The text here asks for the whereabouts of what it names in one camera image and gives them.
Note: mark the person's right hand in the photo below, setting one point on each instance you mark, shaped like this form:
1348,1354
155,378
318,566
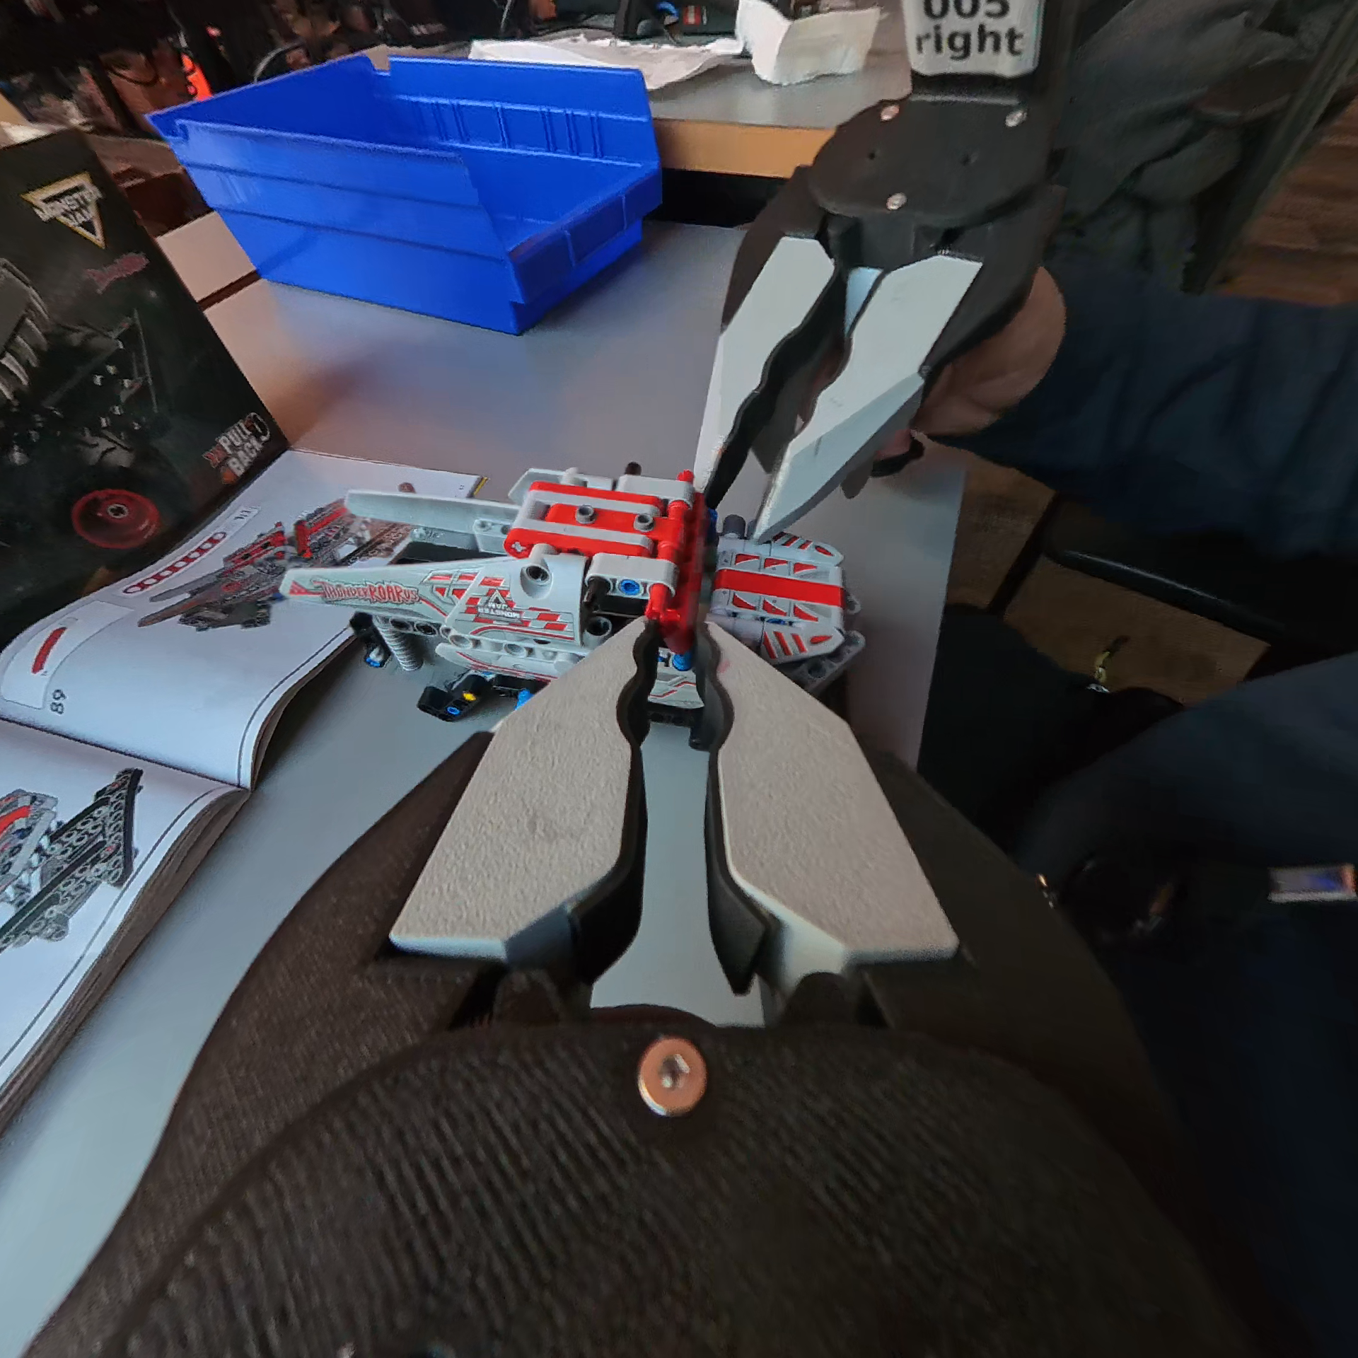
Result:
1007,375

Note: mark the grey jacket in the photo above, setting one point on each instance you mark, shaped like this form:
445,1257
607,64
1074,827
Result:
1171,141

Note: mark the red lego beam with holes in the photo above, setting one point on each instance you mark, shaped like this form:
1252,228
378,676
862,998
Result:
684,566

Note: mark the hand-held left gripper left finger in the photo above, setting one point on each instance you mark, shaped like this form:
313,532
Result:
531,838

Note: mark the grey and red lego truck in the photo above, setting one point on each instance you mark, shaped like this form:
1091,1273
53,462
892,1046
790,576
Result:
501,605

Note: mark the open lego instruction booklet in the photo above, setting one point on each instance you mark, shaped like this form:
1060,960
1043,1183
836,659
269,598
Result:
181,679

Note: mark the blue plastic bin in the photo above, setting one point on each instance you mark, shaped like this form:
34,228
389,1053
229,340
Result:
422,201

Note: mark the black lego set box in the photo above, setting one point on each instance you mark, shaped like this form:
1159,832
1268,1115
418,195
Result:
94,402

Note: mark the black chair frame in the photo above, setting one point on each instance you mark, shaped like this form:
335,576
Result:
1171,579

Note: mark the grey table with wooden edge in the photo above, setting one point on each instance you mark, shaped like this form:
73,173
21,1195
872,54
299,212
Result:
745,114

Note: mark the folded white tissue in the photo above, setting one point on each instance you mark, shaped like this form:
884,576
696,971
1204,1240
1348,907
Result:
820,43

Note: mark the crumpled white paper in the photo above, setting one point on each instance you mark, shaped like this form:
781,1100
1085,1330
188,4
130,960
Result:
591,63

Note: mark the small brass clip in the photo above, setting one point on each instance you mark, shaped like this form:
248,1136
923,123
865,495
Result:
1110,659

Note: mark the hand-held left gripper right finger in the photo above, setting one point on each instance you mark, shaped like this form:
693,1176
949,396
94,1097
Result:
820,838

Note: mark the person's right forearm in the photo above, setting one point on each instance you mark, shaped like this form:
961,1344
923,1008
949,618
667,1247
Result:
1171,412

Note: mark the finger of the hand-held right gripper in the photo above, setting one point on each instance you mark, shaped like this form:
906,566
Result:
892,359
761,340

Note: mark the black device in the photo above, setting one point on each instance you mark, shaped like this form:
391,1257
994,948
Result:
663,24

